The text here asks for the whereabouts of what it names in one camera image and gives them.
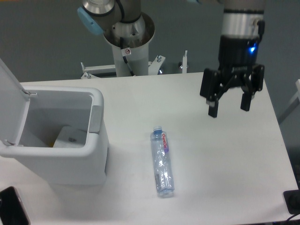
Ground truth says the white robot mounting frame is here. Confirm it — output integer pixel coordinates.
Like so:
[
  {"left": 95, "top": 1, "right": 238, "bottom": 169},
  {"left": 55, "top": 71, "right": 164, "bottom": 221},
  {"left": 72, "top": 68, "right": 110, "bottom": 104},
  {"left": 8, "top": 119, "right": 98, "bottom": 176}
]
[{"left": 80, "top": 50, "right": 189, "bottom": 79}]

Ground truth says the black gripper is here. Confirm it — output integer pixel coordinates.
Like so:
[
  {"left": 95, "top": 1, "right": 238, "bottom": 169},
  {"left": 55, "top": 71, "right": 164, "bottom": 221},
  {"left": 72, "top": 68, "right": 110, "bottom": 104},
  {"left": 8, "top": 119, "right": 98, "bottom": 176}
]
[{"left": 200, "top": 35, "right": 265, "bottom": 118}]

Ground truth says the black phone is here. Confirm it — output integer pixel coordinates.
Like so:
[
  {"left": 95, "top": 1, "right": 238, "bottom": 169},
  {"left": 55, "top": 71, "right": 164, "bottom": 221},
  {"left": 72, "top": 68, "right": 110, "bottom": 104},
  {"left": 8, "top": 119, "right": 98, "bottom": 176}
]
[{"left": 0, "top": 186, "right": 30, "bottom": 225}]

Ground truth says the clear plastic water bottle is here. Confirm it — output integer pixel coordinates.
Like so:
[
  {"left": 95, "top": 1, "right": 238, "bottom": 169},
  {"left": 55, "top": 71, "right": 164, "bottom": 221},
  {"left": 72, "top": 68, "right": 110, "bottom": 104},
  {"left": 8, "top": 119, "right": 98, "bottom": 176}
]
[{"left": 150, "top": 126, "right": 175, "bottom": 198}]

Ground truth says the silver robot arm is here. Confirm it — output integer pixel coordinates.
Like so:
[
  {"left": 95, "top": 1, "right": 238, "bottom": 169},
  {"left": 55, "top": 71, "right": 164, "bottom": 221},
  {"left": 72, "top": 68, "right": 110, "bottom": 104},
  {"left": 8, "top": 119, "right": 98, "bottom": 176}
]
[{"left": 77, "top": 0, "right": 266, "bottom": 118}]

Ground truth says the black device with cable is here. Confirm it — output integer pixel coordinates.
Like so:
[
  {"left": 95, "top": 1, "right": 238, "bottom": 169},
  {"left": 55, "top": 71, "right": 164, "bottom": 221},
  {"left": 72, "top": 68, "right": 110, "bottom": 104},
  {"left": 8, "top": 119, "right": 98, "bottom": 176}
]
[{"left": 283, "top": 189, "right": 300, "bottom": 214}]

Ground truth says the white plastic trash can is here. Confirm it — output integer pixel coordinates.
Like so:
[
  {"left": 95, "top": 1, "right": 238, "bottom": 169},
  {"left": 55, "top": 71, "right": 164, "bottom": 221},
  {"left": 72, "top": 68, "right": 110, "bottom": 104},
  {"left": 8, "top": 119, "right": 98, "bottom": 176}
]
[{"left": 0, "top": 86, "right": 109, "bottom": 185}]

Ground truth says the white trash can lid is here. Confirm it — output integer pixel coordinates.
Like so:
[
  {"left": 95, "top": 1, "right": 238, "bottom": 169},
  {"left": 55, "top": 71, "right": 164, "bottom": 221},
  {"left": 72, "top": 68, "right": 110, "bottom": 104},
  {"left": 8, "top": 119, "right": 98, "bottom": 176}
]
[{"left": 0, "top": 61, "right": 30, "bottom": 146}]

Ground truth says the white table leg frame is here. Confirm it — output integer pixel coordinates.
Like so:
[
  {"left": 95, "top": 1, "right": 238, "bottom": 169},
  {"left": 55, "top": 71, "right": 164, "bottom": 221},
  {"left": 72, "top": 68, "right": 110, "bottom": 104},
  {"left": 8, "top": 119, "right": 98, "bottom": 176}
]
[{"left": 277, "top": 79, "right": 300, "bottom": 125}]

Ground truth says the white paper carton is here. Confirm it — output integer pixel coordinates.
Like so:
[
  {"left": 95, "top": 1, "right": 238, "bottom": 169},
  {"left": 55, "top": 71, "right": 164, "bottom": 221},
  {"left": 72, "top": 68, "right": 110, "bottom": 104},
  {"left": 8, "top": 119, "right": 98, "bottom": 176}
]
[{"left": 53, "top": 126, "right": 87, "bottom": 148}]

